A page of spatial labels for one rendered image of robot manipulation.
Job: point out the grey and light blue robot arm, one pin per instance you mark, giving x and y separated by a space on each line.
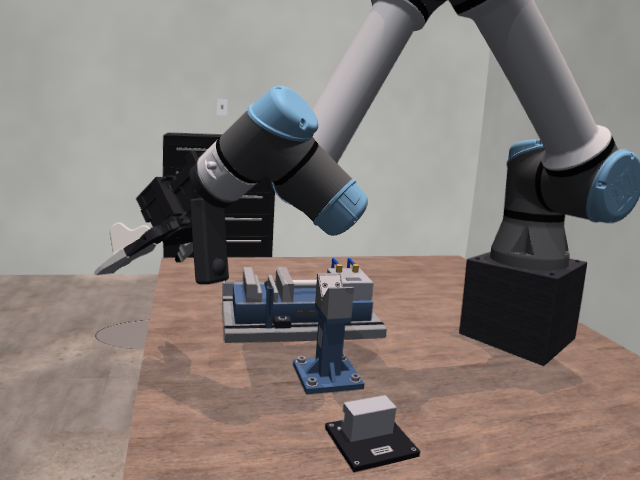
281 137

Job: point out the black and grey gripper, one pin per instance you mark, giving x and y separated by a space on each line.
161 203

